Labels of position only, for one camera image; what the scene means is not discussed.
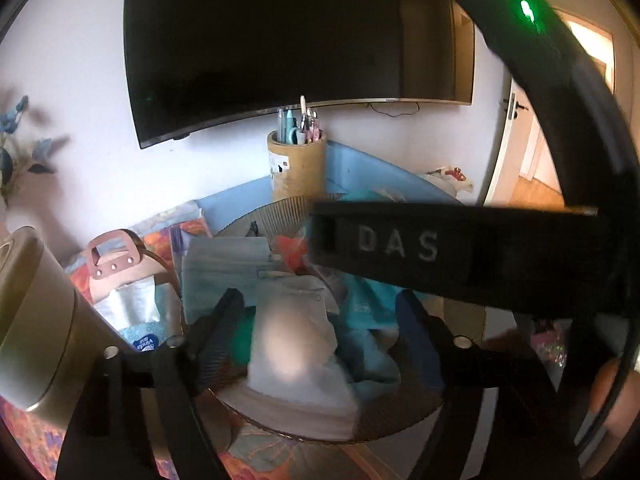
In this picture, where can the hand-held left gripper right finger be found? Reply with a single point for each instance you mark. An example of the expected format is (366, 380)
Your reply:
(420, 345)

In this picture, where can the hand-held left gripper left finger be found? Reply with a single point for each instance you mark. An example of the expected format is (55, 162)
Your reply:
(227, 325)

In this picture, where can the white packaged face mask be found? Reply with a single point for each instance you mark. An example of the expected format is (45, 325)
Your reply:
(285, 345)

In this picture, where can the round woven basket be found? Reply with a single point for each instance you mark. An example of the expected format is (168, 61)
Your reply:
(285, 212)

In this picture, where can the white cloth bag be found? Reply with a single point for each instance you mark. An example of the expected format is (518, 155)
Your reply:
(440, 177)

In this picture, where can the white blue tissue pack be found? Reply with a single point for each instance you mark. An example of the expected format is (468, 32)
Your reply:
(135, 305)

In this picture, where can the orange cloth piece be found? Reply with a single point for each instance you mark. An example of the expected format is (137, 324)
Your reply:
(290, 252)

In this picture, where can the white door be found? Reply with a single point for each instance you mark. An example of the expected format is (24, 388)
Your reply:
(505, 160)

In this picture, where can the pink glitter pouch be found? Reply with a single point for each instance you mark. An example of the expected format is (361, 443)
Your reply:
(550, 345)

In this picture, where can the bamboo pen holder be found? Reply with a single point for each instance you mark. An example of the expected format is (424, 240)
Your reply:
(297, 170)

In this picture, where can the beige cylindrical canister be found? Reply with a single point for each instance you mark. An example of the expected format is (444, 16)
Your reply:
(45, 330)

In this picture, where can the bunch of pens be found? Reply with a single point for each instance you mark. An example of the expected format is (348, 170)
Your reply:
(290, 130)

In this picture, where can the floral quilted tablecloth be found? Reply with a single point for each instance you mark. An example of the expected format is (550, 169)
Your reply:
(25, 435)

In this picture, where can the blue artificial flowers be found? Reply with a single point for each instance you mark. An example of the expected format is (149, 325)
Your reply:
(10, 120)

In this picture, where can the black wall television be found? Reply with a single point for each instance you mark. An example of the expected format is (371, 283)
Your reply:
(275, 35)

